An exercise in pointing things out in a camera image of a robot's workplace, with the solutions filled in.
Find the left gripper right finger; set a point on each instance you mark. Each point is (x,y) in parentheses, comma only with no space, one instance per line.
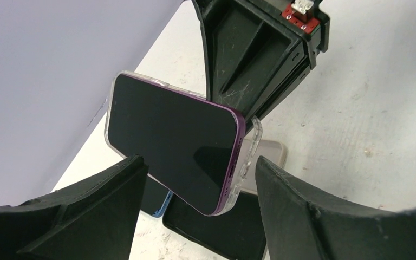
(301,221)

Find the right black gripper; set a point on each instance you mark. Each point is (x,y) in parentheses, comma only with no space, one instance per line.
(257,52)

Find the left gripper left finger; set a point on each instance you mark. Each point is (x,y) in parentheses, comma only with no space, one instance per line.
(94,218)

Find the black phone case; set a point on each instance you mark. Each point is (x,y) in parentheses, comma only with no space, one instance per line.
(237,234)

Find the phone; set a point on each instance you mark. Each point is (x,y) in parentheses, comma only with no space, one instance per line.
(156,198)
(172,143)

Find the clear phone case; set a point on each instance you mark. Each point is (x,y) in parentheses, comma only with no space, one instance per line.
(245,161)

